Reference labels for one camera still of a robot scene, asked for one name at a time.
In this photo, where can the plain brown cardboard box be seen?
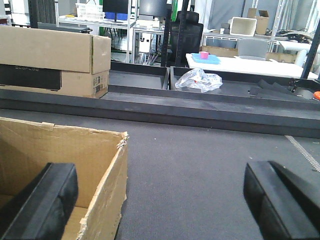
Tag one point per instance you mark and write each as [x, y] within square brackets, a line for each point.
[97, 161]

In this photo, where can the pink cup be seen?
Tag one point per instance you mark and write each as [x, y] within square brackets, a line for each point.
[203, 55]

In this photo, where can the clear plastic bag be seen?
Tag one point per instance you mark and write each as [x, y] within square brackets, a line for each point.
[198, 79]

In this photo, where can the small brown cardboard box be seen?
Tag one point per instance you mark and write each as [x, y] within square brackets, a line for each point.
[262, 20]

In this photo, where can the black monitor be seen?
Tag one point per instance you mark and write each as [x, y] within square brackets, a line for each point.
[116, 7]

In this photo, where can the white table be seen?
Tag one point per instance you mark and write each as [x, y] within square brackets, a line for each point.
[249, 66]

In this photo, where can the white plastic basket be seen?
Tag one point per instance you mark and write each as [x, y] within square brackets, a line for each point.
[90, 12]

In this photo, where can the black low platform frame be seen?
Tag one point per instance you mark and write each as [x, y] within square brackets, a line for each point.
[182, 108]

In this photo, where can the metal shelving rack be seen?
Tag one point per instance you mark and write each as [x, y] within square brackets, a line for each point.
[106, 23]

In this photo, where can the blue tray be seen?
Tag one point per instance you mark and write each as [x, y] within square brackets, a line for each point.
[212, 59]

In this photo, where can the black office chair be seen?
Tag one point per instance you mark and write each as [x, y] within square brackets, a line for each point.
[193, 31]

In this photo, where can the black foam pieces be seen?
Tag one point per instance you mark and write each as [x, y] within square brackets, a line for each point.
[263, 89]

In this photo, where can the large brown EcoFlow carton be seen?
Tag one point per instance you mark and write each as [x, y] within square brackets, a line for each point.
[54, 62]

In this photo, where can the orange object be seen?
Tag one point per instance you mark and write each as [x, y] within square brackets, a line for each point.
[316, 95]

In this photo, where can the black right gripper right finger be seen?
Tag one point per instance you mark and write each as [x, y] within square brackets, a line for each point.
[284, 205]

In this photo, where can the grey chair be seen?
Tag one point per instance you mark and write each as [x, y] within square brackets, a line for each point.
[252, 49]

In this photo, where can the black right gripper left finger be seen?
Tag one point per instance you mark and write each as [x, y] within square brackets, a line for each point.
[41, 210]

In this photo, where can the white open bin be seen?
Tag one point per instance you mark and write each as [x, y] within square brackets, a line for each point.
[242, 26]

